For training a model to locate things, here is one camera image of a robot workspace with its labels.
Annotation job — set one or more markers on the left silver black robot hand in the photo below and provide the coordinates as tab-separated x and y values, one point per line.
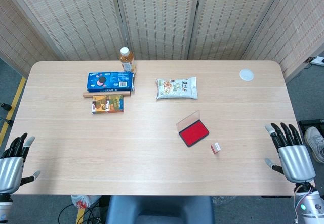
10	168

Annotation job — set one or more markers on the round white plastic lid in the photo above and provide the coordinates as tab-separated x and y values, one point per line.
246	75

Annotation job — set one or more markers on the white snack bag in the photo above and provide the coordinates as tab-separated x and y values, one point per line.
177	88

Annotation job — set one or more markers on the blue-grey padded seat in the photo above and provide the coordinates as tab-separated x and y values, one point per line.
159	208

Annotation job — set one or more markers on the tea bottle white cap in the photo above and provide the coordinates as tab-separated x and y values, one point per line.
126	59

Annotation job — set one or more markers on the grey sneaker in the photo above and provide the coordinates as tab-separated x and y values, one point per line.
315	143

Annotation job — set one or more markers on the small red white stamp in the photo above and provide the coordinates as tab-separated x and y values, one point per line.
215	148

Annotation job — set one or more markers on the woven folding screen panel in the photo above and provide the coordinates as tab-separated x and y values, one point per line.
298	32
233	19
157	19
15	37
76	19

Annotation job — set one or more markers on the white power strip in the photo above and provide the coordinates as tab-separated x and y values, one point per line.
316	61

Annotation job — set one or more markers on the blue Oreo cookie box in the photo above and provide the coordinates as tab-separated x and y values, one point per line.
110	81

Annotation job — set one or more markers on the brown cardboard tube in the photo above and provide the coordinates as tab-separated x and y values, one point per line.
87	95

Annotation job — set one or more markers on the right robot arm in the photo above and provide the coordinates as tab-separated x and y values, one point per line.
312	206

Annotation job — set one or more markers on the white red plastic bag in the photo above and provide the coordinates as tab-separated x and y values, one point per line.
82	200

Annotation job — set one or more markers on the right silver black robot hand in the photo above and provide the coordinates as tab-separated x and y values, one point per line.
296	160

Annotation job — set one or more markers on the red ink pad case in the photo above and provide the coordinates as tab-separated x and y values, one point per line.
193	134

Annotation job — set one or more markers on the black metal base frame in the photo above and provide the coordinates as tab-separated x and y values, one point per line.
311	123

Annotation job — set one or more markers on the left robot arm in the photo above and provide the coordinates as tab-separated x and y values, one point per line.
4	206

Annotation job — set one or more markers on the black stand foot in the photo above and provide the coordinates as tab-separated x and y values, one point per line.
6	121
5	106

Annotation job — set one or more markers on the orange colourful snack box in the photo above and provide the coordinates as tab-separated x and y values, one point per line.
107	104

